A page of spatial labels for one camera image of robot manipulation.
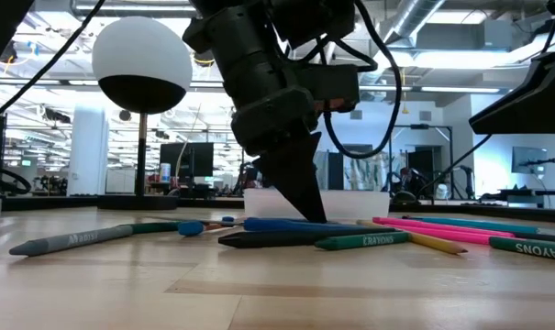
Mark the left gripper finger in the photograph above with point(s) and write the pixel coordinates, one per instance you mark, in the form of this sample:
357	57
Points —
295	183

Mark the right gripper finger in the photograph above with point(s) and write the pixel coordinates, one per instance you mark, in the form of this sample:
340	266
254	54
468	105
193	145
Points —
525	105

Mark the blue crayon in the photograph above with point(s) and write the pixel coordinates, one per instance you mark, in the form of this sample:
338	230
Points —
281	225

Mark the black crayon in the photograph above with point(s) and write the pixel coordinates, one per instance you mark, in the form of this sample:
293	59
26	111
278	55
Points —
281	238

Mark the clear plastic supply box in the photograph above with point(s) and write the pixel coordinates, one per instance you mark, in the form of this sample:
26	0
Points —
359	204

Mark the slim pen blue cap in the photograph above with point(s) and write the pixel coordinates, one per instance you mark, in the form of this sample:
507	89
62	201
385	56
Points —
228	219

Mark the green crayon white print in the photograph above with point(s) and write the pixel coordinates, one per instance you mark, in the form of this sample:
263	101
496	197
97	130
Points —
364	240
529	249

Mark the orange pencil blue cap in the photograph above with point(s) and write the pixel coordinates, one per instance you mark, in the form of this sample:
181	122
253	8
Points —
191	228

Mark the teal crayon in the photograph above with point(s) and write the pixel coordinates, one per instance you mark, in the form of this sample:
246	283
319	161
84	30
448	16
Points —
479	224

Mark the yellow wooden pencil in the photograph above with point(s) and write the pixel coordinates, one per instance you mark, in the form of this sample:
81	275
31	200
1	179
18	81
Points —
437	244

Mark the grey crayon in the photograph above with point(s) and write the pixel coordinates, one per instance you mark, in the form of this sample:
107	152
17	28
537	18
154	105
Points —
75	239

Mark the marbled fabric panel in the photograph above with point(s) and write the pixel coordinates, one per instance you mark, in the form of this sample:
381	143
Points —
364	174

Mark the black computer monitor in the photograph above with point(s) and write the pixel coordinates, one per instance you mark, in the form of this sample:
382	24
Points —
187	160

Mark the white plastic bottle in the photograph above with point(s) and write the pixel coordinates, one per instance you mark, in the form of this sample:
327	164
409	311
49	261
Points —
441	191

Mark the white canister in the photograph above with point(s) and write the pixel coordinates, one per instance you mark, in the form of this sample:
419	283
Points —
165	173

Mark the white globe table lamp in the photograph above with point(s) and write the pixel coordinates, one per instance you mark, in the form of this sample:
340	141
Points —
141	59

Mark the wall screen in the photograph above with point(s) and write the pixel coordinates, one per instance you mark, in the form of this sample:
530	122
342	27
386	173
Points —
529	159

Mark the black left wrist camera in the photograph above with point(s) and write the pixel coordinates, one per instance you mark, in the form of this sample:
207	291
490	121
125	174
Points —
332	87

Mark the black rig frame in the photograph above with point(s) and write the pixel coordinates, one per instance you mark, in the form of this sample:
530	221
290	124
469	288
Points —
419	127

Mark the silver ceiling air duct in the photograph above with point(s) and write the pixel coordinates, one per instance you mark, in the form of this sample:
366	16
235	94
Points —
414	18

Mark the black aluminium table frame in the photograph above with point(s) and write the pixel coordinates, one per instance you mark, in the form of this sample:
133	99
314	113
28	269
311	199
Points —
52	202

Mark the black ceiling dome camera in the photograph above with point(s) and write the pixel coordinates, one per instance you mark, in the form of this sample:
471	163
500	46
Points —
8	51

